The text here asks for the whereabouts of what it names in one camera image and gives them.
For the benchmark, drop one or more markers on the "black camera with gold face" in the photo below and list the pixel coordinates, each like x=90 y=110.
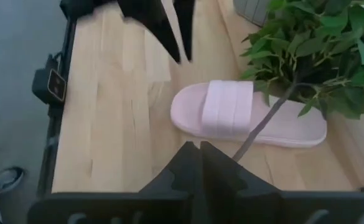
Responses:
x=55 y=85

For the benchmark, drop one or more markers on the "person's shoe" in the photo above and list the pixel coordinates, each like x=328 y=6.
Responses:
x=4 y=180

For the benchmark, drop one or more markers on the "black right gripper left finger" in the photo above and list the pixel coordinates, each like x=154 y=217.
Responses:
x=184 y=174

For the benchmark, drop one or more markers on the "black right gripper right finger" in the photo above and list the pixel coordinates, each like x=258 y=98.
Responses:
x=225 y=186

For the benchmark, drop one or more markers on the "pink slide sandal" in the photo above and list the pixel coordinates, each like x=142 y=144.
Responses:
x=225 y=109

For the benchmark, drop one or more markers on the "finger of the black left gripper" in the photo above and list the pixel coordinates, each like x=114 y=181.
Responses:
x=150 y=12
x=186 y=18

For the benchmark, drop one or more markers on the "artificial green plant black pot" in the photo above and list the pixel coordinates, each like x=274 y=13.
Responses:
x=309 y=46

